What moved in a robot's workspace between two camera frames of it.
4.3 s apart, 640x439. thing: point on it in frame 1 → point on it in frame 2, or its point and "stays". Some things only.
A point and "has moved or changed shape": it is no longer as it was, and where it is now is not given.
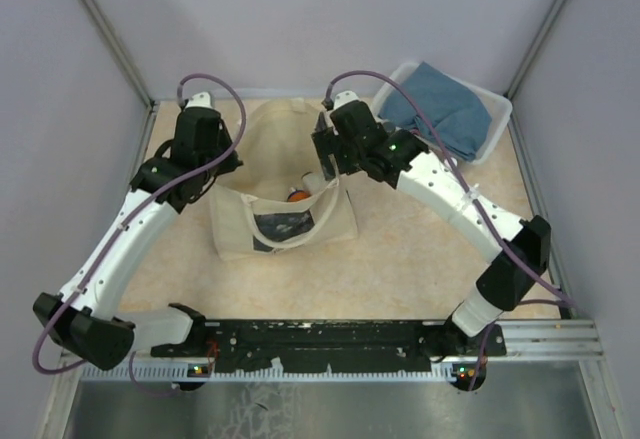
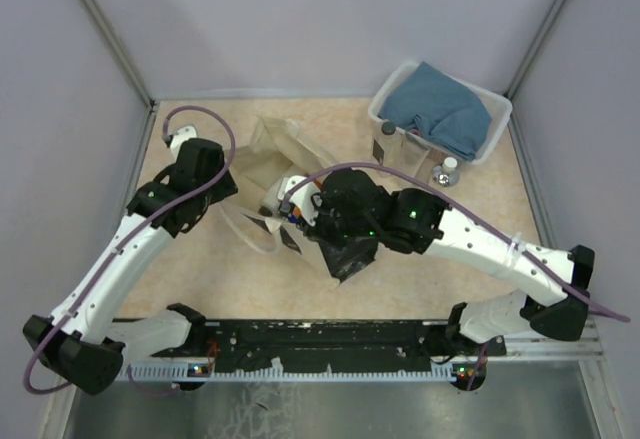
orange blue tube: (297, 195) → (294, 217)
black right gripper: (327, 143) → (317, 232)
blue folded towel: (456, 112) stays
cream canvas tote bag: (251, 215) has moved or changed shape
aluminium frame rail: (108, 29) stays
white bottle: (313, 182) → (270, 201)
